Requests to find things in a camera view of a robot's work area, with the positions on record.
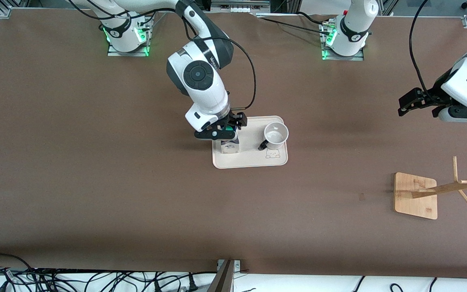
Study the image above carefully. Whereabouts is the blue milk carton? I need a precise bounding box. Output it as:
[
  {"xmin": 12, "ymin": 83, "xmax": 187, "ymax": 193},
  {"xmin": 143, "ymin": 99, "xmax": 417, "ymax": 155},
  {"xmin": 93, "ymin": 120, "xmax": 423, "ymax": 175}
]
[{"xmin": 219, "ymin": 127, "xmax": 241, "ymax": 155}]

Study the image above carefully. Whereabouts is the white cup black handle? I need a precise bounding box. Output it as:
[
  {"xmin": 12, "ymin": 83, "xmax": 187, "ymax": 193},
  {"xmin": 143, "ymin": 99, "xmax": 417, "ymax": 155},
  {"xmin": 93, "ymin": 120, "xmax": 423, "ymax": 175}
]
[{"xmin": 258, "ymin": 121, "xmax": 289, "ymax": 151}]

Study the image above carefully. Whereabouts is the wooden cup rack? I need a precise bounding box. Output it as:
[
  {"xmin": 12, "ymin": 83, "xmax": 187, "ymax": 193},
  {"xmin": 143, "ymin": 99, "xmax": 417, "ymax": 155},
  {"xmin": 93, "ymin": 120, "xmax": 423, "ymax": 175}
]
[{"xmin": 393, "ymin": 156, "xmax": 467, "ymax": 220}]

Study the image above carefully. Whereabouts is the beige plastic tray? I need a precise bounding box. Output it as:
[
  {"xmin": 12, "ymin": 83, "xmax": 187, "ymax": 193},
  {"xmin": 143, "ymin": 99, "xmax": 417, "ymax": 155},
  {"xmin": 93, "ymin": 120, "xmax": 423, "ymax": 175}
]
[{"xmin": 212, "ymin": 116, "xmax": 289, "ymax": 169}]

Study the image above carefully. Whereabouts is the grey power strip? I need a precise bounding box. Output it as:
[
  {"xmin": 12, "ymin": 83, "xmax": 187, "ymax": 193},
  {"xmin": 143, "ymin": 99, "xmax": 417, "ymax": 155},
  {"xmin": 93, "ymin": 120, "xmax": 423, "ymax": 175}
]
[{"xmin": 210, "ymin": 0, "xmax": 271, "ymax": 13}]

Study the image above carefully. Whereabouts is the brown slanted strut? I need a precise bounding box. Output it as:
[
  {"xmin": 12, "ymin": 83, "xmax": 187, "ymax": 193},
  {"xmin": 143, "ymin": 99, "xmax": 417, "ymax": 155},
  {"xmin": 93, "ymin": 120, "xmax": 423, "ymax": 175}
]
[{"xmin": 206, "ymin": 260, "xmax": 235, "ymax": 292}]

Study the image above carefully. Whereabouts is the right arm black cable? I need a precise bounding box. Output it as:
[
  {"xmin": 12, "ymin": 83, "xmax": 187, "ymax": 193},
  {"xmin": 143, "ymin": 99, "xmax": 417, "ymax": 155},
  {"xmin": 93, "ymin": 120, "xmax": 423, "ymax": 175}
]
[{"xmin": 69, "ymin": 0, "xmax": 257, "ymax": 111}]

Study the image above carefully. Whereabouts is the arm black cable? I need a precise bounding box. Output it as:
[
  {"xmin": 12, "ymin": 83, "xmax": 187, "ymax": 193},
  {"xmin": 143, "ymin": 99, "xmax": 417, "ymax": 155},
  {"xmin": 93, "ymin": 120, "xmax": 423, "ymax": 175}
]
[
  {"xmin": 69, "ymin": 0, "xmax": 257, "ymax": 111},
  {"xmin": 409, "ymin": 0, "xmax": 431, "ymax": 96}
]

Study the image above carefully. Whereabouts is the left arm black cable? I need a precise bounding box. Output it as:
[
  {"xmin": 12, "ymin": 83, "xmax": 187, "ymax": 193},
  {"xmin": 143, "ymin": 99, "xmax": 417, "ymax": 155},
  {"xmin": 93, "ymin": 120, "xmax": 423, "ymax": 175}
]
[{"xmin": 409, "ymin": 0, "xmax": 431, "ymax": 96}]

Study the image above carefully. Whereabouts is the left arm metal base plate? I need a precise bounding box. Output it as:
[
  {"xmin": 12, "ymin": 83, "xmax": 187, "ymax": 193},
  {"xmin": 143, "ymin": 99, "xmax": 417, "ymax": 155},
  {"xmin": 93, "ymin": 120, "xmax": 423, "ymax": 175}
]
[{"xmin": 319, "ymin": 22, "xmax": 365, "ymax": 61}]

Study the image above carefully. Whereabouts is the aluminium frame post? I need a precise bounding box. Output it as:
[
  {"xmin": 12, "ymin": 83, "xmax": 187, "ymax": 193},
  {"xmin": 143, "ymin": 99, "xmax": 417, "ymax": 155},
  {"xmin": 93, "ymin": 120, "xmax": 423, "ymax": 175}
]
[{"xmin": 379, "ymin": 0, "xmax": 397, "ymax": 16}]

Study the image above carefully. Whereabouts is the long black table cable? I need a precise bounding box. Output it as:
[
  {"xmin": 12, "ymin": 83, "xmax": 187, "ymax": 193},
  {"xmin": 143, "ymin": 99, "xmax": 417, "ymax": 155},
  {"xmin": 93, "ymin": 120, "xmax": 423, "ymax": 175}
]
[{"xmin": 257, "ymin": 15, "xmax": 331, "ymax": 35}]

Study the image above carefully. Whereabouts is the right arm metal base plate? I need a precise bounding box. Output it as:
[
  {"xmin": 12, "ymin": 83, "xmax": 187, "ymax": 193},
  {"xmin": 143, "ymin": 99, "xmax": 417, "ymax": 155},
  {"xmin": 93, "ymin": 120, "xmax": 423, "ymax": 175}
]
[{"xmin": 107, "ymin": 16, "xmax": 150, "ymax": 57}]

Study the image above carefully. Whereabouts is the curved black table cable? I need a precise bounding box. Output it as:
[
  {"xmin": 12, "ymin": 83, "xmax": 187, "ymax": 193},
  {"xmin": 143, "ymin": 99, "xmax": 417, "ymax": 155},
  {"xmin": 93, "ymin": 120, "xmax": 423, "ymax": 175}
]
[{"xmin": 296, "ymin": 11, "xmax": 328, "ymax": 26}]

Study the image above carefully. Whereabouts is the small metal bracket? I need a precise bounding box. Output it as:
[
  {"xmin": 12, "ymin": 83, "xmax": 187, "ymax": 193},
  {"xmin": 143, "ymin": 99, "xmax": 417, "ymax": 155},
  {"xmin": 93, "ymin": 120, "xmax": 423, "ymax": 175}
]
[{"xmin": 216, "ymin": 260, "xmax": 242, "ymax": 273}]

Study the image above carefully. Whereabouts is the black cable with plug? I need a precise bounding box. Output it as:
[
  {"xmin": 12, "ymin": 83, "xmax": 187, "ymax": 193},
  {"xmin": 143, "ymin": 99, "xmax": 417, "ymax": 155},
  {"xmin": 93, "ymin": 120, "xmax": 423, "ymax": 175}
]
[{"xmin": 152, "ymin": 271, "xmax": 200, "ymax": 292}]

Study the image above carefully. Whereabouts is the black cable white label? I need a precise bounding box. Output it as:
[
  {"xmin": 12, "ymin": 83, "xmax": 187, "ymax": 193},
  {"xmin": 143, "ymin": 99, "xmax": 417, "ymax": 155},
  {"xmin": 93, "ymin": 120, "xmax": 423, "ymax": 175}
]
[{"xmin": 0, "ymin": 269, "xmax": 17, "ymax": 292}]

